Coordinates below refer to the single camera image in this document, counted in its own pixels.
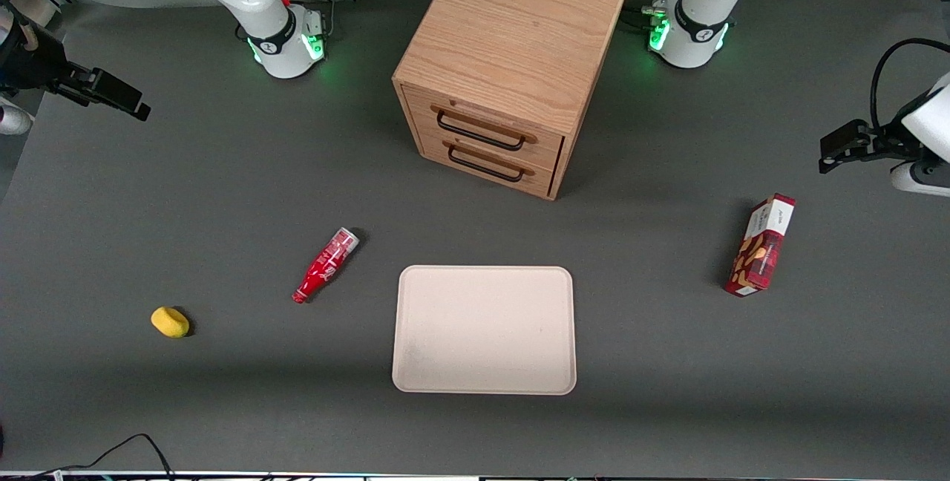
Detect wooden drawer cabinet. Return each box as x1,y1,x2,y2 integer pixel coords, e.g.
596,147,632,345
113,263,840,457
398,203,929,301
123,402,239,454
392,0,629,201

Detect black metal drawer handle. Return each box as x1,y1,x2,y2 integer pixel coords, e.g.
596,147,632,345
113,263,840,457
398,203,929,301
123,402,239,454
447,143,525,184
436,109,527,152

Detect red snack box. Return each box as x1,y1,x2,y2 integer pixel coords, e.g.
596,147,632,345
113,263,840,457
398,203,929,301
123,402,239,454
724,193,796,298

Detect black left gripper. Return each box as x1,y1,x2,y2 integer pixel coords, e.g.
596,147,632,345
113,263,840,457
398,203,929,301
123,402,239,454
819,117,926,174

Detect yellow sponge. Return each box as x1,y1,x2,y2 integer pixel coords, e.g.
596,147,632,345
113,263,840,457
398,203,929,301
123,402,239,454
151,307,190,338

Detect beige rectangular tray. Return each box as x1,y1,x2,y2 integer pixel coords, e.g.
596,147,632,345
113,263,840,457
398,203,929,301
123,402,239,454
392,265,577,396

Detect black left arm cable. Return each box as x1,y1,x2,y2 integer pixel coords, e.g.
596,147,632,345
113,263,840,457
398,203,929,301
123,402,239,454
869,37,950,133

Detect black table edge cable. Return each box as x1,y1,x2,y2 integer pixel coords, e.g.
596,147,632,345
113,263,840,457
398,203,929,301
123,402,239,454
0,433,176,481

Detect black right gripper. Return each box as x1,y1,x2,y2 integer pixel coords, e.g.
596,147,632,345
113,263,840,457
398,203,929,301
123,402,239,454
0,13,152,122

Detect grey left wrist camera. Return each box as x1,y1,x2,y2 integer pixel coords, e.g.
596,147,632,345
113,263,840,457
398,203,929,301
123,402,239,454
890,160,950,197

